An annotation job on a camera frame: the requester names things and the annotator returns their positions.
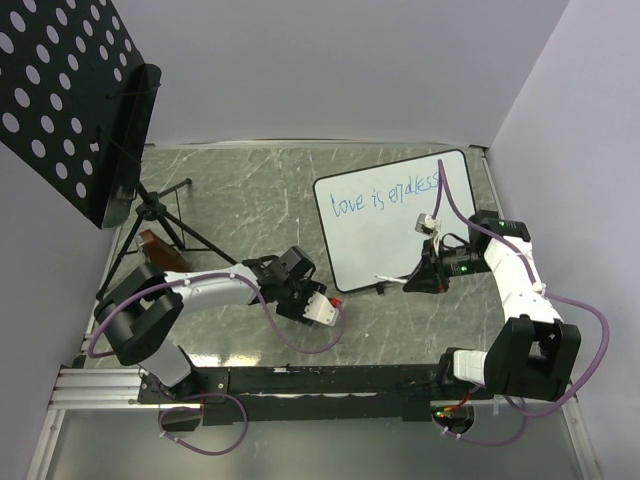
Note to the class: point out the white whiteboard with black frame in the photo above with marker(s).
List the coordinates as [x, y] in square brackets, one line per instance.
[368, 216]

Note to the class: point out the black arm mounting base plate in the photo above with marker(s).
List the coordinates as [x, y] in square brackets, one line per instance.
[300, 393]

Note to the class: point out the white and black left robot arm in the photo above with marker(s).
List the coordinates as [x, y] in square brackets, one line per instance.
[138, 315]

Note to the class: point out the white whiteboard marker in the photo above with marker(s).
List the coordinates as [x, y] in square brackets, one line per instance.
[383, 278]

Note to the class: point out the brown wooden metronome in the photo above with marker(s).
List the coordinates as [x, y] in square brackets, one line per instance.
[156, 250]

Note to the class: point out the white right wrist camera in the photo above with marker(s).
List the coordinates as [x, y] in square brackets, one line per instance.
[430, 227]

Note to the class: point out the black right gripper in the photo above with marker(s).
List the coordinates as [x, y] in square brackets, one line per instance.
[430, 276]

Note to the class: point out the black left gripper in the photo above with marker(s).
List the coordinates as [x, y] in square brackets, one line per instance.
[297, 313]

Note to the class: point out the aluminium rail frame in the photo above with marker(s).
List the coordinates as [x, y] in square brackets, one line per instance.
[255, 199]

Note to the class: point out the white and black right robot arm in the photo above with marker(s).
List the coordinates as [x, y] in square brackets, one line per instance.
[535, 351]

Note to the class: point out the black perforated music stand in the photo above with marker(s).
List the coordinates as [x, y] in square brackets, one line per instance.
[76, 104]

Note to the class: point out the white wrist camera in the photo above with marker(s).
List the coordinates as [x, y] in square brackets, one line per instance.
[322, 310]
[430, 227]

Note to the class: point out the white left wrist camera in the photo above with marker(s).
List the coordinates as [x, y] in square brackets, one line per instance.
[322, 310]

